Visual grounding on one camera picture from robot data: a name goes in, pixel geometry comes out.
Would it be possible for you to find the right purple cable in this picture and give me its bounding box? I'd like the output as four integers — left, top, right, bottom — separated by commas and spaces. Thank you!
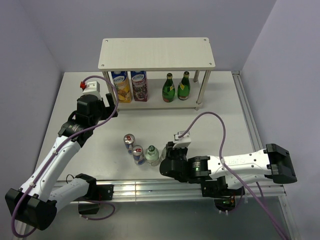
178, 111, 291, 240

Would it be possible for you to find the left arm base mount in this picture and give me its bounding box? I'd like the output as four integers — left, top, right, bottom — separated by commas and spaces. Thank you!
76, 184, 116, 221

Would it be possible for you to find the white two-tier shelf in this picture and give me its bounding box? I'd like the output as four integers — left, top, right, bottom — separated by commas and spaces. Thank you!
98, 37, 216, 111

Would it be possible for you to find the clear bottle green cap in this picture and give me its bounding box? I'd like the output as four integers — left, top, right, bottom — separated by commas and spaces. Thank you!
145, 145, 160, 167
161, 147, 167, 161

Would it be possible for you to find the aluminium rail frame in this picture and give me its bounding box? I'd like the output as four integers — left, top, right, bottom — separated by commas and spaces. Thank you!
53, 70, 301, 240

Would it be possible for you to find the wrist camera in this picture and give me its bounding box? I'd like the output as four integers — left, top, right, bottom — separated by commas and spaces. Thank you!
80, 81, 102, 100
173, 131, 191, 149

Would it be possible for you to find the purple cable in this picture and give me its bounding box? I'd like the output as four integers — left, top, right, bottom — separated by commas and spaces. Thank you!
178, 111, 291, 240
11, 75, 119, 238

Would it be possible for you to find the green glass bottle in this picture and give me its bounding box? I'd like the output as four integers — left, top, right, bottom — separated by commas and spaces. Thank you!
177, 71, 191, 101
162, 73, 176, 103

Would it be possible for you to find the pineapple juice carton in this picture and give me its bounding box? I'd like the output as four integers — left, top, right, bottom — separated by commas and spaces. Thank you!
111, 71, 132, 103

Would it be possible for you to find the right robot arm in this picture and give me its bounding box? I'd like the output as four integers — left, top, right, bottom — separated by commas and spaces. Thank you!
159, 142, 297, 195

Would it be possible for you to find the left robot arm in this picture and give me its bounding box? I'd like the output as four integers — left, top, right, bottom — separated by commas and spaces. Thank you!
5, 93, 118, 231

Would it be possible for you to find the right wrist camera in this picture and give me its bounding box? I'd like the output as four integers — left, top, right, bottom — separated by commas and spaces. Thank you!
173, 131, 191, 149

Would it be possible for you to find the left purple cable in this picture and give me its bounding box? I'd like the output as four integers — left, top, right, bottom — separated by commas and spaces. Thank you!
11, 75, 119, 238

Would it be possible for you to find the red grape juice carton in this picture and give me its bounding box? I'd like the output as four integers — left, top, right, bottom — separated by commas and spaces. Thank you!
130, 71, 149, 102

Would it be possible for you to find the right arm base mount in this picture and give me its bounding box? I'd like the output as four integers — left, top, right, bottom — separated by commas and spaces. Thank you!
200, 180, 245, 212

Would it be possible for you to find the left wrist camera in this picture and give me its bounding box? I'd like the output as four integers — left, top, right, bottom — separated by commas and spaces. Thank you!
80, 81, 102, 100

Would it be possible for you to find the silver blue energy can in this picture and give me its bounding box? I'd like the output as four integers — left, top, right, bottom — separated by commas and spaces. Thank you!
123, 133, 136, 155
132, 145, 145, 165

